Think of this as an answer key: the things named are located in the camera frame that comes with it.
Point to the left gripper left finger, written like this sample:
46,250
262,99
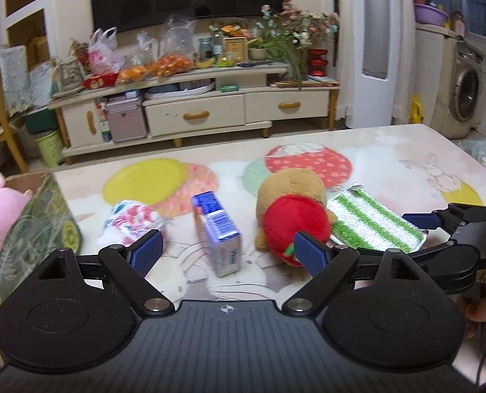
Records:
127,268

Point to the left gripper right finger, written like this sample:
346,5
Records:
332,271

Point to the floral fabric pouch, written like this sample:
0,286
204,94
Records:
128,221

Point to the brown and red plush toy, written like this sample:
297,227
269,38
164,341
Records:
288,202

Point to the blue Vinda tissue pack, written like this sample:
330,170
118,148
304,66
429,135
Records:
216,228

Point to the person's right hand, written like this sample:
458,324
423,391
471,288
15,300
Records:
474,313

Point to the green striped cleaning cloth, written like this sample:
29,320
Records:
365,223

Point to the brown cardboard box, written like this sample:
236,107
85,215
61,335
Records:
45,224

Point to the green waste bin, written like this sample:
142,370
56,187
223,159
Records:
50,146

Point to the pink storage box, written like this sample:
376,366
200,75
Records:
126,120

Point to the front loading washing machine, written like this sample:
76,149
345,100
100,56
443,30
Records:
461,97

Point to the cream TV cabinet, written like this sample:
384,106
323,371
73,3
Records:
202,102

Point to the red snack box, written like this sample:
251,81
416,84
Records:
94,82

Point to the white tower air conditioner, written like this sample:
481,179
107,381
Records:
368,61

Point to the glass kettle with plant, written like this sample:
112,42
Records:
69,74

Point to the red candle holder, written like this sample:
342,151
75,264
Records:
317,62

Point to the bag of large oranges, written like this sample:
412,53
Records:
140,63

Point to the purple plastic basin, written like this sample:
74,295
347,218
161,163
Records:
430,15

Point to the white red plastic bag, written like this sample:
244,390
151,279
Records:
102,54

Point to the bag of small tangerines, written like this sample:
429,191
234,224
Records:
176,46

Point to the wooden dining chair with cover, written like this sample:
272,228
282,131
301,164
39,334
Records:
15,98

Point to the green potted plant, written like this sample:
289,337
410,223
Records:
281,47

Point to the pink dried flower bouquet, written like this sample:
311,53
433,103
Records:
303,29

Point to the wooden framed picture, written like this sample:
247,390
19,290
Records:
237,47

